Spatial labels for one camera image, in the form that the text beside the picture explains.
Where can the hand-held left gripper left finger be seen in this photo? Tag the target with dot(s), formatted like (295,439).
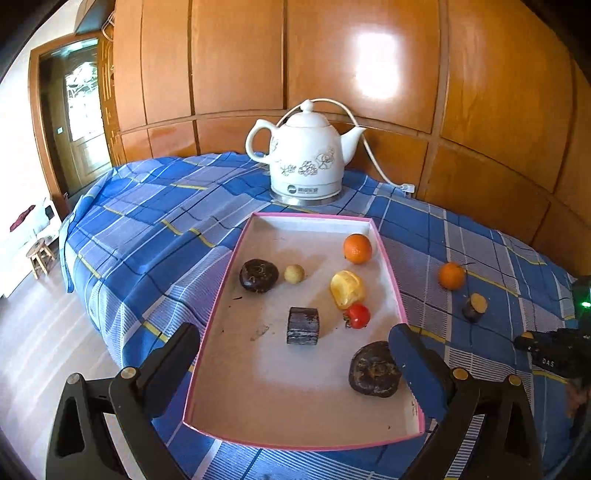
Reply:
(173,362)

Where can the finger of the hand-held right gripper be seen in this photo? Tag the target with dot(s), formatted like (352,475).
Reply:
(522,342)

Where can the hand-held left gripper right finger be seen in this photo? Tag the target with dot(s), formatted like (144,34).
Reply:
(415,369)

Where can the dark round water chestnut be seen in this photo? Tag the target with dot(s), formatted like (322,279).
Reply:
(258,275)
(375,369)

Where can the small red tomato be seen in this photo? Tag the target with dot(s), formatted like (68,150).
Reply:
(358,316)

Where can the yellow fruit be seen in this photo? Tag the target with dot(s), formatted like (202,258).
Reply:
(347,288)

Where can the pink-rimmed white tray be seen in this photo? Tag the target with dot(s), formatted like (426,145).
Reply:
(277,392)

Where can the dark cut sugarcane piece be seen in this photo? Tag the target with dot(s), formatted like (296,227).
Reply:
(303,325)
(474,307)

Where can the small tan round fruit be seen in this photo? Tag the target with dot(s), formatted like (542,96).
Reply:
(294,273)

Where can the orange with stem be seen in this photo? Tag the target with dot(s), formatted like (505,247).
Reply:
(451,275)

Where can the blue plaid tablecloth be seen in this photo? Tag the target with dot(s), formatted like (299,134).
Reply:
(152,230)

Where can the small wooden stool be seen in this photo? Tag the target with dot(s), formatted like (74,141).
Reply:
(40,258)

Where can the white power plug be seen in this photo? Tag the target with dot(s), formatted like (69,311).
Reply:
(408,188)

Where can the white low cabinet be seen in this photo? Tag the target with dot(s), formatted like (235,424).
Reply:
(18,249)

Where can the silver kettle base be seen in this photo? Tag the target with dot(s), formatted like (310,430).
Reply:
(304,199)

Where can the dark red cloth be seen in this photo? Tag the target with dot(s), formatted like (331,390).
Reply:
(21,218)

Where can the white ceramic electric kettle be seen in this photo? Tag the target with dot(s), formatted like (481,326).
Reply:
(304,147)

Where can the wooden door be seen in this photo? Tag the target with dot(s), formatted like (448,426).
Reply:
(78,115)

